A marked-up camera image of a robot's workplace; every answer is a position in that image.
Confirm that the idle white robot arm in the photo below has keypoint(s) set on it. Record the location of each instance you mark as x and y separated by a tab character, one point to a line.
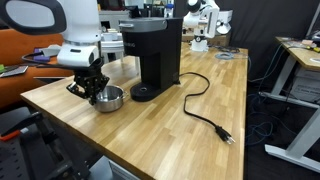
208	20

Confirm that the open laptop purple screen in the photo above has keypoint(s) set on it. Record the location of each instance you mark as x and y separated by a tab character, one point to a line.
41	58

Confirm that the orange sofa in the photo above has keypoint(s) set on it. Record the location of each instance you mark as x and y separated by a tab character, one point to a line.
15	46

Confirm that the working white robot arm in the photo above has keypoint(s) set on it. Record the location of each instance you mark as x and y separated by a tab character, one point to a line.
80	20

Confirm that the black pod coffee maker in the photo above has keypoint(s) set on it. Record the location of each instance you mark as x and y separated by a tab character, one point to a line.
156	50

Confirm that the white coffee pod cup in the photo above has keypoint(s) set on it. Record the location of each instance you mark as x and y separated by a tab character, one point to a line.
107	36
114	34

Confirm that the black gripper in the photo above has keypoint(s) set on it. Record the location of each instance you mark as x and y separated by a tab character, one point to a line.
88	72

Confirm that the white round side table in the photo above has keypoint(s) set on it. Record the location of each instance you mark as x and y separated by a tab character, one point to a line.
113	47

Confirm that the wooden desk white legs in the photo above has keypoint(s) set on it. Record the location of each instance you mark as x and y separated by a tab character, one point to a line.
301	56

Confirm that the stainless steel pot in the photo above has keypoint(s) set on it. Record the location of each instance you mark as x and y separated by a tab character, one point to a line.
111	103

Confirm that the white cabinet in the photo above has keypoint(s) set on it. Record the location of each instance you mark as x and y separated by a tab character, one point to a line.
113	18

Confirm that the white storage box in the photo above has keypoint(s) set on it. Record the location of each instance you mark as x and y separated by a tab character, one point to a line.
306	86

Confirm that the grey tablet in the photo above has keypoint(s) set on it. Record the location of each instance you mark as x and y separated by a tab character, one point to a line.
15	71

